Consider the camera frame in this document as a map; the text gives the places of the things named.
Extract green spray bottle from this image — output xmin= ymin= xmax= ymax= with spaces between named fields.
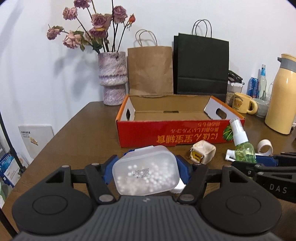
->
xmin=230 ymin=118 xmax=257 ymax=163

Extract white spray bottle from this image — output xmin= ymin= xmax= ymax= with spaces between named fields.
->
xmin=225 ymin=149 xmax=236 ymax=162

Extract white tape roll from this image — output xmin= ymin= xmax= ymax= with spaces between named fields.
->
xmin=257 ymin=139 xmax=273 ymax=156

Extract translucent plastic container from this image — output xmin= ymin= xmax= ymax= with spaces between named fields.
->
xmin=112 ymin=146 xmax=180 ymax=196

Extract red cardboard box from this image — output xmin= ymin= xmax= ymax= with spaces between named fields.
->
xmin=116 ymin=95 xmax=245 ymax=148

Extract white ridged cap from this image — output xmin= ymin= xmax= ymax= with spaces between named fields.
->
xmin=170 ymin=178 xmax=186 ymax=194

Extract yellow thermos jug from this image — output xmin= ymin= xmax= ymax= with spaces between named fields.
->
xmin=265 ymin=54 xmax=296 ymax=135

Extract black light stand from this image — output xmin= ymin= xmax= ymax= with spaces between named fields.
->
xmin=0 ymin=114 xmax=26 ymax=238

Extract pale ceramic bowl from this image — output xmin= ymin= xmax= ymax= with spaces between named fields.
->
xmin=253 ymin=98 xmax=269 ymax=118

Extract blue white package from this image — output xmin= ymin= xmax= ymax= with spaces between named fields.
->
xmin=0 ymin=153 xmax=21 ymax=188

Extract yellow bear mug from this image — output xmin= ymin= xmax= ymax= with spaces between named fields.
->
xmin=232 ymin=92 xmax=258 ymax=115

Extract clear plastic bottle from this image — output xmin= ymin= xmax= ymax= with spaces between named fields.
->
xmin=258 ymin=64 xmax=267 ymax=100

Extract blue soda can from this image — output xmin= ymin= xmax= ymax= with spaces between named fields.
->
xmin=246 ymin=77 xmax=259 ymax=98

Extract grain storage jar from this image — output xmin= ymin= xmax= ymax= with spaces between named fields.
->
xmin=225 ymin=81 xmax=244 ymax=106

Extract black hangers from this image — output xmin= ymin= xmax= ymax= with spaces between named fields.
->
xmin=228 ymin=70 xmax=243 ymax=84

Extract black paper bag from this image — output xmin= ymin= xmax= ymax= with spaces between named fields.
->
xmin=173 ymin=19 xmax=229 ymax=102

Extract purple textured vase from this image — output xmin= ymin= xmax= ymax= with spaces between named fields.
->
xmin=98 ymin=51 xmax=128 ymax=106

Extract brown paper bag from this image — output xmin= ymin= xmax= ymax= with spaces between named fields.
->
xmin=127 ymin=29 xmax=174 ymax=96

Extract dried pink rose bouquet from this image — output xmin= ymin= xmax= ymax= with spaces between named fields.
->
xmin=46 ymin=1 xmax=136 ymax=54

